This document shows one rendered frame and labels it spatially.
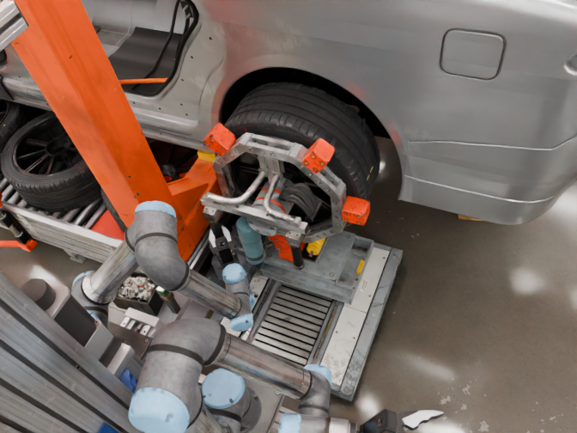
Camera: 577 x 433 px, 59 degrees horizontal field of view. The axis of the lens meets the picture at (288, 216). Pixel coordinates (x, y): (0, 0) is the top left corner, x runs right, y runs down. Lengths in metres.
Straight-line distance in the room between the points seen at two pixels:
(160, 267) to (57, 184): 1.66
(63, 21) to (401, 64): 0.97
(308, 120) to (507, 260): 1.50
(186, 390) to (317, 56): 1.13
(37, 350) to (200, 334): 0.31
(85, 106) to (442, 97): 1.08
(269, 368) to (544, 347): 1.77
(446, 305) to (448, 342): 0.20
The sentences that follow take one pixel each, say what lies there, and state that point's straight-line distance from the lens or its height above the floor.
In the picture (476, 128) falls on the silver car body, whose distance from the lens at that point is 1.75.
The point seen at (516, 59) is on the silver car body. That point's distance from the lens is 1.58.
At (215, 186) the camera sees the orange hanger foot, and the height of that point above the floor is 0.66.
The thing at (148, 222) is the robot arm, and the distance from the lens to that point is 1.44.
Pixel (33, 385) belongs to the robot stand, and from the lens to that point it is 1.03.
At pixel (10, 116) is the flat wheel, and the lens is 3.58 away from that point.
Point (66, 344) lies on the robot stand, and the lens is 1.05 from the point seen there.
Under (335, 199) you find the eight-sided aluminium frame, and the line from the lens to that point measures 1.86.
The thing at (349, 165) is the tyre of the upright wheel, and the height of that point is 1.03.
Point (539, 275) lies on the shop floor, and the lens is 2.92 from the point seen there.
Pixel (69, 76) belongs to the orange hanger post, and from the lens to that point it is 1.57.
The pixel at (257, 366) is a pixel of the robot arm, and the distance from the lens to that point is 1.18.
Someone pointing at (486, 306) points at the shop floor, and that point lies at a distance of 2.75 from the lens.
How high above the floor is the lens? 2.38
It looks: 52 degrees down
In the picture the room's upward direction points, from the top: 11 degrees counter-clockwise
